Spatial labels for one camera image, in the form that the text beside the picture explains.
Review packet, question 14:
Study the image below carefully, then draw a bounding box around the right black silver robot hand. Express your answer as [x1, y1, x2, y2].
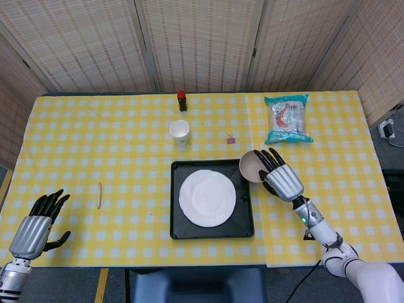
[253, 147, 305, 203]

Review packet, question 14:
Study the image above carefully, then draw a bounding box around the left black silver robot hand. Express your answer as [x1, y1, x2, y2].
[8, 189, 71, 261]

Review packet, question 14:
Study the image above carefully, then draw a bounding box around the beige round bowl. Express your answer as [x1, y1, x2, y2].
[239, 150, 269, 184]

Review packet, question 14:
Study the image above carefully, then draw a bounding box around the white paper plate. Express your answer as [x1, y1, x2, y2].
[179, 169, 237, 228]

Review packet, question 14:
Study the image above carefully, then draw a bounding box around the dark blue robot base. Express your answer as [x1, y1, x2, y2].
[129, 268, 269, 303]

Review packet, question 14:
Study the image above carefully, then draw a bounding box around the black square plastic tray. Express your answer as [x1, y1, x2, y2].
[169, 158, 256, 241]

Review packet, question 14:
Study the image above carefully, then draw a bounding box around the teal snack bag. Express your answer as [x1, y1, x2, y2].
[263, 93, 315, 145]

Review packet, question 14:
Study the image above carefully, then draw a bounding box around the black box beside table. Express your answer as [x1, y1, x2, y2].
[383, 169, 404, 206]

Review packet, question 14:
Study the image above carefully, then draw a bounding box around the white paper cup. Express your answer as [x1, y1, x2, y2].
[169, 119, 191, 146]

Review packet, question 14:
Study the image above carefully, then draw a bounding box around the white power adapter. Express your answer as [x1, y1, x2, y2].
[377, 119, 397, 140]

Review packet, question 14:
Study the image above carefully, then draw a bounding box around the yellow white checkered tablecloth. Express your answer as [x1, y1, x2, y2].
[0, 91, 401, 269]

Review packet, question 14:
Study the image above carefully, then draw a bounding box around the dark bottle with red cap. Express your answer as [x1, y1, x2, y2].
[177, 89, 188, 112]

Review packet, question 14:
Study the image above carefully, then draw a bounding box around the woven folding screen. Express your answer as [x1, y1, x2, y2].
[0, 0, 404, 165]

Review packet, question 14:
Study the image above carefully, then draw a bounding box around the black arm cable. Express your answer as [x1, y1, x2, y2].
[292, 260, 326, 303]

